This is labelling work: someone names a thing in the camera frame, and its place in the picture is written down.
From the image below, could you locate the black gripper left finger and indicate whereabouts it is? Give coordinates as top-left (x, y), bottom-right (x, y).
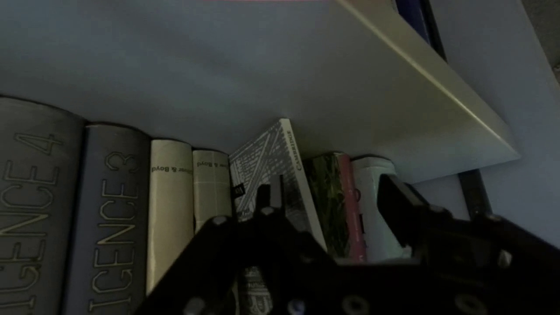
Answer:
top-left (136, 173), bottom-right (339, 315)

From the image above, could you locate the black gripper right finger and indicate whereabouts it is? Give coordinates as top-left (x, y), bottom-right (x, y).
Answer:
top-left (374, 173), bottom-right (560, 315)

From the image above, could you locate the thin white book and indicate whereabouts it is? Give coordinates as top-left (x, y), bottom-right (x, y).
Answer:
top-left (227, 117), bottom-right (329, 254)

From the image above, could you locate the cream book with black dot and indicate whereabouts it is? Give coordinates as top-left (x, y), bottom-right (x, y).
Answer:
top-left (145, 137), bottom-right (196, 296)
top-left (190, 147), bottom-right (234, 233)

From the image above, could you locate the red spined green book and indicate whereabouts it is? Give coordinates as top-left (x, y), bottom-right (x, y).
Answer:
top-left (304, 151), bottom-right (367, 264)

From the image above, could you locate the pale teal book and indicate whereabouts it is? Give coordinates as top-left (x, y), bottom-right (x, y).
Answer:
top-left (350, 154), bottom-right (413, 264)

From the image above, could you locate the dark blue book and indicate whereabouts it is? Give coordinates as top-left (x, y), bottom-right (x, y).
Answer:
top-left (395, 0), bottom-right (435, 46)

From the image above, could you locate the grey Intelligence volume 3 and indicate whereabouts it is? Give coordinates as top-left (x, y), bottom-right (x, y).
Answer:
top-left (63, 121), bottom-right (152, 315)

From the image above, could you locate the grey metal bookcase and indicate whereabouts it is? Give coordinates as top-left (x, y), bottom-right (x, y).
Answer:
top-left (0, 0), bottom-right (560, 315)

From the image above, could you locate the grey Intelligence volume 4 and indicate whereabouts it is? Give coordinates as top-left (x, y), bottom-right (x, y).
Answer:
top-left (0, 95), bottom-right (85, 315)

